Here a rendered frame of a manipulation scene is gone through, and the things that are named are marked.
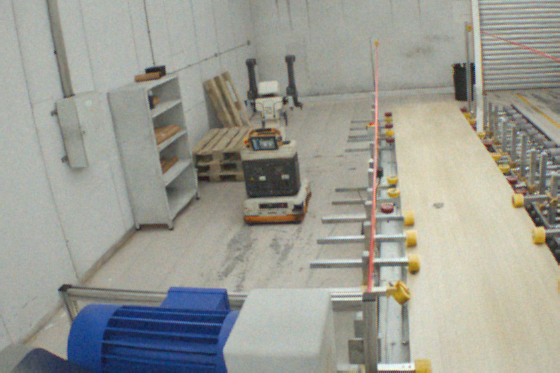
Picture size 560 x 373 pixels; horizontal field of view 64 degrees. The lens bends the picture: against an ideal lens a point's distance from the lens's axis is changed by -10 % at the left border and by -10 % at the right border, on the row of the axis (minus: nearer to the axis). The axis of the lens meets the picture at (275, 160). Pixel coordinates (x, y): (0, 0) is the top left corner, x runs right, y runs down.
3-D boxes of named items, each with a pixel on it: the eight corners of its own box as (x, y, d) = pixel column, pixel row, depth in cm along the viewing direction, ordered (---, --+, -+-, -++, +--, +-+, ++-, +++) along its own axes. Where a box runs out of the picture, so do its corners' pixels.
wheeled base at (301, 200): (304, 222, 498) (301, 199, 491) (243, 224, 512) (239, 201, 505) (312, 196, 561) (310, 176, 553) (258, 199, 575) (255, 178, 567)
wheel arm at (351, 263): (310, 269, 235) (309, 262, 234) (311, 265, 238) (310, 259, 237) (415, 266, 224) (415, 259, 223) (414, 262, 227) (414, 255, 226)
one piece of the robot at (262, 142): (284, 153, 490) (279, 136, 475) (249, 155, 498) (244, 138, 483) (285, 146, 498) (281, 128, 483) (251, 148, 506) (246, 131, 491)
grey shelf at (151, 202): (136, 230, 535) (106, 92, 489) (167, 199, 618) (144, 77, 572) (172, 230, 525) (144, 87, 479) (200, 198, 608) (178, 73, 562)
